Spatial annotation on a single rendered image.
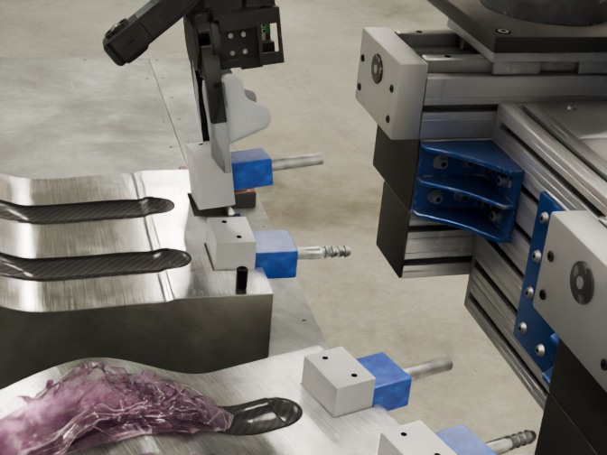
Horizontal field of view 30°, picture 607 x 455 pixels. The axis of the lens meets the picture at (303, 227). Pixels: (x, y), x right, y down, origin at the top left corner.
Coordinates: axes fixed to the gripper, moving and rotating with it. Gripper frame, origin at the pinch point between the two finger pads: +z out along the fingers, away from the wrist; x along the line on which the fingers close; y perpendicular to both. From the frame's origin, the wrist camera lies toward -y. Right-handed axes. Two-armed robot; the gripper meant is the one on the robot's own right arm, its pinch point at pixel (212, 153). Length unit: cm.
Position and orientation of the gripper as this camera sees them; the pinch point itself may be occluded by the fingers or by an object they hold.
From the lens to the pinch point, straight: 110.3
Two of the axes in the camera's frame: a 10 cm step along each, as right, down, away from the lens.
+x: -2.4, -3.2, 9.2
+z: 0.9, 9.3, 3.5
